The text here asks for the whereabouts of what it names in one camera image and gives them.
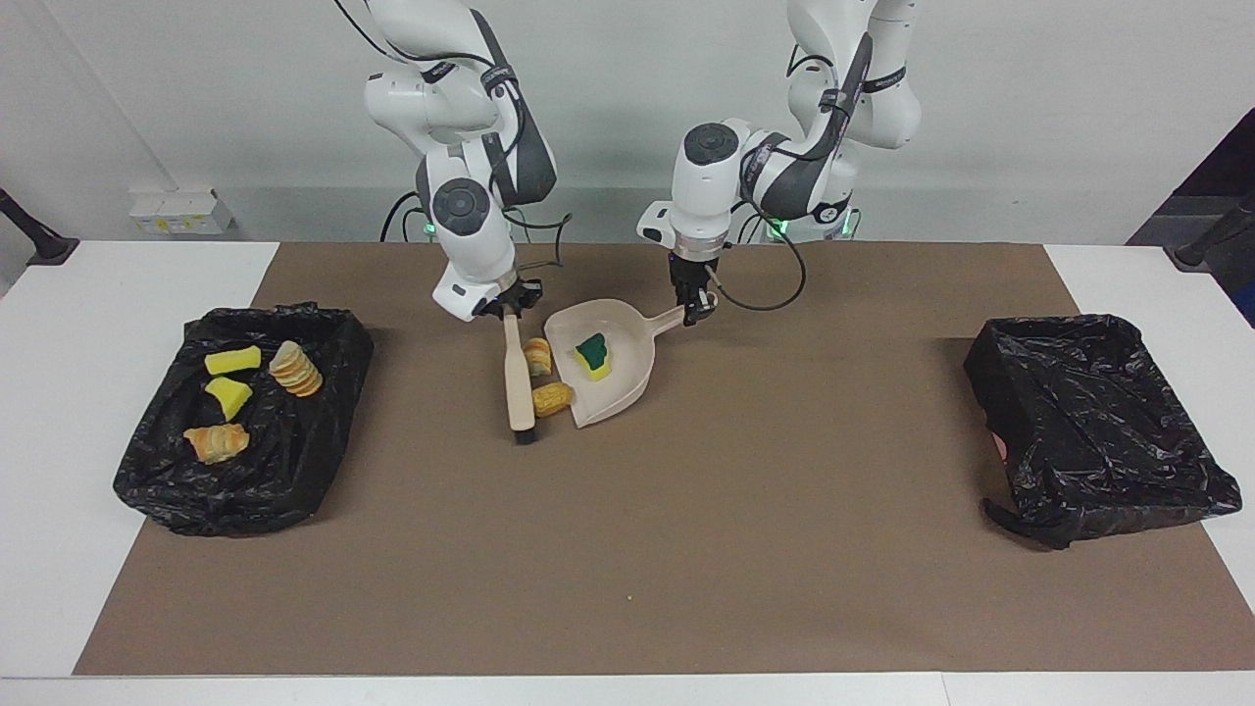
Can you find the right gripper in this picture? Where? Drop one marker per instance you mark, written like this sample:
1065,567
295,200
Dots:
471,289

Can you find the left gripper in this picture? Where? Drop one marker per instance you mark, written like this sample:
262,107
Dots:
696,245

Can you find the small striped croissant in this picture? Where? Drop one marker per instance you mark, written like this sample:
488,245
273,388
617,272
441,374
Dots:
537,356

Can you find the beige hand brush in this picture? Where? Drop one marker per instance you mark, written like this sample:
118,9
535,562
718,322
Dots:
518,387

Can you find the yellow sponge block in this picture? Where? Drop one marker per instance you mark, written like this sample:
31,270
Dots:
593,358

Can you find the brown bread roll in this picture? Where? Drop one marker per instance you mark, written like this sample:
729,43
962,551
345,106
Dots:
552,398

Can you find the beige plastic dustpan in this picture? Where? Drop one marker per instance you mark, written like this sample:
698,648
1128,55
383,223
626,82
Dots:
623,378

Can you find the pale striped bread piece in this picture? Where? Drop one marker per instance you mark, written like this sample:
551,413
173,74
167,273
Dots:
294,369

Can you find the large yellow sponge piece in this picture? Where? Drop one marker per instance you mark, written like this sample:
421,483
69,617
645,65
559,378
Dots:
232,360

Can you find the small yellow sponge piece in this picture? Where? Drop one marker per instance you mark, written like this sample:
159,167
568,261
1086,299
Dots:
228,397

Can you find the orange striped croissant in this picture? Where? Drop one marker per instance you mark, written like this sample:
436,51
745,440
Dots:
216,443

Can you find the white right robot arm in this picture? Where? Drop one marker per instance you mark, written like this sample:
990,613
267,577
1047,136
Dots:
461,108

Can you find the black bag lined bin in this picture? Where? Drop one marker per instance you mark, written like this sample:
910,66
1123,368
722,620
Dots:
1098,422
294,461

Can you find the brown table mat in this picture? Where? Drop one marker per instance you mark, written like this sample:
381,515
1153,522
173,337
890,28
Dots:
686,588

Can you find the black stand pole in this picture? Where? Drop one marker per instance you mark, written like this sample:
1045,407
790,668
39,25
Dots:
39,240
1211,240

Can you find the white wall socket box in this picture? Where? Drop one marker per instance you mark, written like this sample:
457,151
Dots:
181,211

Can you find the dark wall panel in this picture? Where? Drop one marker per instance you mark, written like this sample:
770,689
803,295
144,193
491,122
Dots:
1226,167

